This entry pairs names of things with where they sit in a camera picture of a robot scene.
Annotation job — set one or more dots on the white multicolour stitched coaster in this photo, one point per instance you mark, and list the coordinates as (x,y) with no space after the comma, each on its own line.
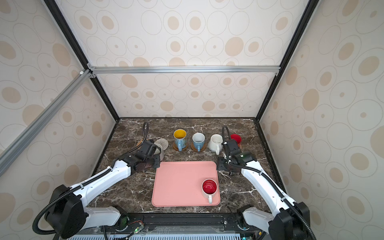
(163,142)

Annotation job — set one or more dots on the blue floral mug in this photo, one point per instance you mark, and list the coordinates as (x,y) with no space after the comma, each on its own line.
(199,138)

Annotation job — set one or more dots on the black right corner post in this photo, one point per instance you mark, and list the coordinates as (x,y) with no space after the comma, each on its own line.
(304,21)

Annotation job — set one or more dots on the white mug front row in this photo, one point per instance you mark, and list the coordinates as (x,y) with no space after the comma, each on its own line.
(159,152)

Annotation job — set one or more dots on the aluminium frame rail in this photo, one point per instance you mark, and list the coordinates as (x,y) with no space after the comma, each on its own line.
(185,69)
(25,138)

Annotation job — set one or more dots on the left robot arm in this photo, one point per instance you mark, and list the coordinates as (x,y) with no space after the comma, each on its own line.
(68,212)

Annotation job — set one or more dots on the brown wooden coaster far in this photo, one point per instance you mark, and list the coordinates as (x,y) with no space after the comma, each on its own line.
(200,147)

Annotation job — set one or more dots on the white mug row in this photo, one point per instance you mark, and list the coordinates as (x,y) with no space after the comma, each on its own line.
(159,152)
(215,143)

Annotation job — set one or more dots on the red mug black handle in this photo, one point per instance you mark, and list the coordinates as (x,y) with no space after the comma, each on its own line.
(237,138)

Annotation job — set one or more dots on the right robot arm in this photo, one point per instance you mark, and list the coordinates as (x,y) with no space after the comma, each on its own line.
(287,219)

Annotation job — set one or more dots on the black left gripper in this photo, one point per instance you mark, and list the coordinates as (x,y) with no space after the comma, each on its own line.
(157,163)

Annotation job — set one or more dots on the blue butterfly mug yellow inside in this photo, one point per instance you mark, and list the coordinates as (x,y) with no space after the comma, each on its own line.
(180,140)

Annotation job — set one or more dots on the black corner frame post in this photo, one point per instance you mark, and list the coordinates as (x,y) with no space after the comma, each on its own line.
(74,44)

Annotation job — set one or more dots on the aluminium frame rail left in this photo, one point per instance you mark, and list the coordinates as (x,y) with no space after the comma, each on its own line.
(25,138)

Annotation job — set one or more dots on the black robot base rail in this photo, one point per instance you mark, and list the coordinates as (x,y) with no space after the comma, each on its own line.
(224,221)

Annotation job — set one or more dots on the white mug red inside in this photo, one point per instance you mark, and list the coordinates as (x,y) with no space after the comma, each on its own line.
(209,189)

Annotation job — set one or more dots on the pink plastic tray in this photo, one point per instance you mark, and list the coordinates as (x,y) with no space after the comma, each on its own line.
(179,184)

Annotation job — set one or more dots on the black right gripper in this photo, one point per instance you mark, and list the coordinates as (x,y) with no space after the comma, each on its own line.
(220,164)

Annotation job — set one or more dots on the aluminium frame rail back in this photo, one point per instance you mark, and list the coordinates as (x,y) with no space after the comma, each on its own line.
(185,69)

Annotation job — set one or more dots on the white mug back row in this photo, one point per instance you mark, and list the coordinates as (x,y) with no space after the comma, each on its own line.
(215,143)

